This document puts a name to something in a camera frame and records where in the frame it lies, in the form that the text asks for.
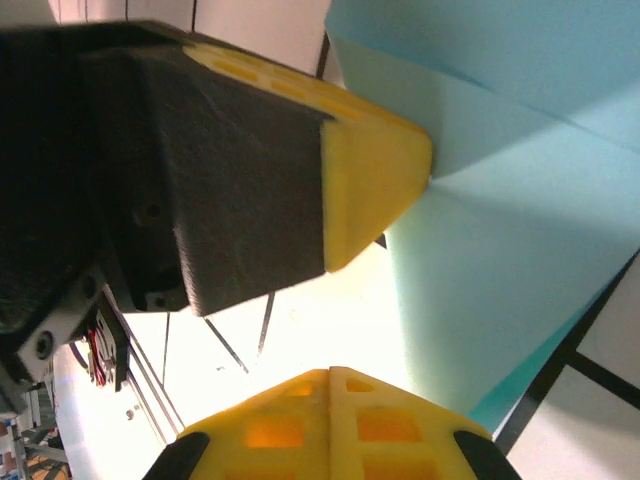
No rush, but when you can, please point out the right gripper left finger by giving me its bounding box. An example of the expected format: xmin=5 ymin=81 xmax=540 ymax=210
xmin=142 ymin=368 xmax=331 ymax=480

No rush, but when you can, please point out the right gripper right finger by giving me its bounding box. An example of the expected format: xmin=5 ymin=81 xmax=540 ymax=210
xmin=328 ymin=366 xmax=521 ymax=480

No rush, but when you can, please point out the light blue paper sheet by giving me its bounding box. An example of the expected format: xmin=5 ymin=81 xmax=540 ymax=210
xmin=324 ymin=0 xmax=640 ymax=436

